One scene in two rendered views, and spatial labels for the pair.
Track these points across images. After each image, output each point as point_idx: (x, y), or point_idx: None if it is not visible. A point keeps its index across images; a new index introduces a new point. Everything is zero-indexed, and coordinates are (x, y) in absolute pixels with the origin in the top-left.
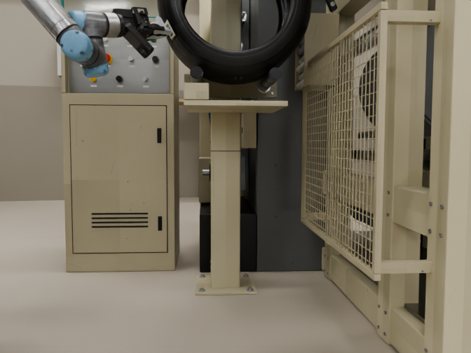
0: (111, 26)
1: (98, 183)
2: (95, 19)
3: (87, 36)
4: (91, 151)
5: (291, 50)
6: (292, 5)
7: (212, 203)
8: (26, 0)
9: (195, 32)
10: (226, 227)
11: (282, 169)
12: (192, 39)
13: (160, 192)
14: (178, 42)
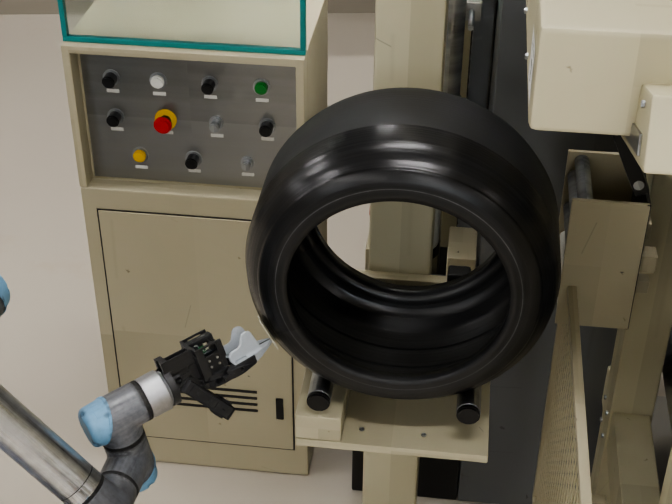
0: (156, 413)
1: (163, 339)
2: (129, 420)
3: (118, 448)
4: (146, 289)
5: (505, 371)
6: (509, 322)
7: (364, 462)
8: (17, 463)
9: (316, 349)
10: (390, 498)
11: (523, 357)
12: (310, 357)
13: (279, 362)
14: (285, 348)
